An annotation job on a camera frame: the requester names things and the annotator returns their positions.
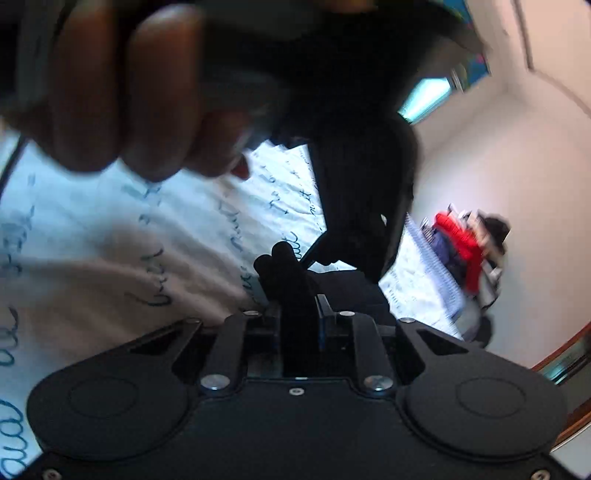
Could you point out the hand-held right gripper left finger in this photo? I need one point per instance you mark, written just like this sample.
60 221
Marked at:
251 323

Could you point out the grey fabric bag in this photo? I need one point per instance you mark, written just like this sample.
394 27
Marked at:
475 318

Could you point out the lotus wall poster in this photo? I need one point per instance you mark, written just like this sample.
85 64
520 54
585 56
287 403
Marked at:
475 69

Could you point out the sliding window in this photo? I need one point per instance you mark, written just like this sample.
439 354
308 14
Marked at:
427 94

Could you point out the white script-printed bed sheet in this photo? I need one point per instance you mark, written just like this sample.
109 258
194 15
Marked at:
115 258

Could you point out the pile of folded clothes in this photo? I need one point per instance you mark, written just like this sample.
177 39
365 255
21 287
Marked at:
461 258

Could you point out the person's left hand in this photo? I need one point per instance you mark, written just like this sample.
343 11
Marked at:
157 101

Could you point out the black pants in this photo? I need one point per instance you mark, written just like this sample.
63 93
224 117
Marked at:
364 207

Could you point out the blue textured blanket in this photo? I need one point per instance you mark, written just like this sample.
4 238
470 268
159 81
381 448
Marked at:
436 272

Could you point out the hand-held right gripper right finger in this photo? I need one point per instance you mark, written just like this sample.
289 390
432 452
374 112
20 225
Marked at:
323 321

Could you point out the brown wooden door frame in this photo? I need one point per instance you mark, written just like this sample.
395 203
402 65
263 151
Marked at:
565 357

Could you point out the red puffer jacket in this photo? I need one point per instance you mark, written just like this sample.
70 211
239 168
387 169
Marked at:
466 249

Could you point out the black hat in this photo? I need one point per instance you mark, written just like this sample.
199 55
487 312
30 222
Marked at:
496 230

